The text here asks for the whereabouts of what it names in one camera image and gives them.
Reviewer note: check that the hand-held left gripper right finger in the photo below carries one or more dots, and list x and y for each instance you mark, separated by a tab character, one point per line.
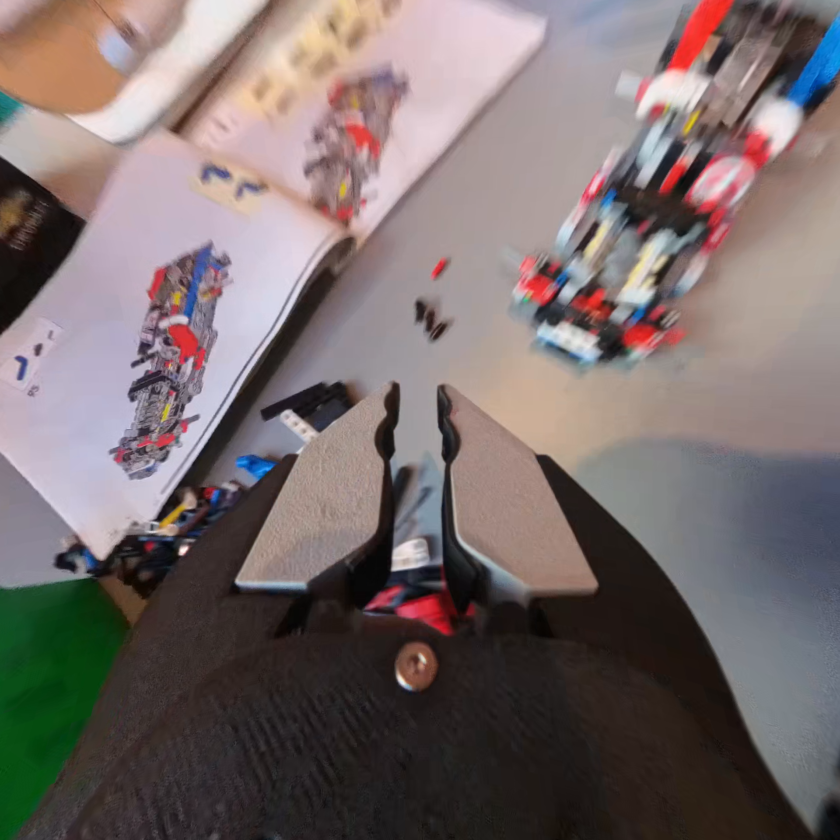
512	518

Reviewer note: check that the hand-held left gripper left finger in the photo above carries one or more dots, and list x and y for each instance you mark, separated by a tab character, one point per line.
328	512

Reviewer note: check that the pile of bricks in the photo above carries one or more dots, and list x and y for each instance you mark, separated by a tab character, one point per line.
308	400

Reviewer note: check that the toy brick car chassis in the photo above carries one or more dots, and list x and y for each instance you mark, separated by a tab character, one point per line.
656	229

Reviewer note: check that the small black pin piece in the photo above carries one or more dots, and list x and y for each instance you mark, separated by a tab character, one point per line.
431	320
443	330
420	310

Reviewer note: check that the small red pin piece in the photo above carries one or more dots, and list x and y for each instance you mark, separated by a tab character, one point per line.
439	267

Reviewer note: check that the toy building instruction booklet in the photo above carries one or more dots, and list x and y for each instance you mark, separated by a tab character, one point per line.
98	295

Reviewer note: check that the toy set cardboard box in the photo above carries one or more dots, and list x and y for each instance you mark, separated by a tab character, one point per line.
33	236

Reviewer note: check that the wooden document stand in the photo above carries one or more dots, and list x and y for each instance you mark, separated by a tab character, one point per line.
65	59

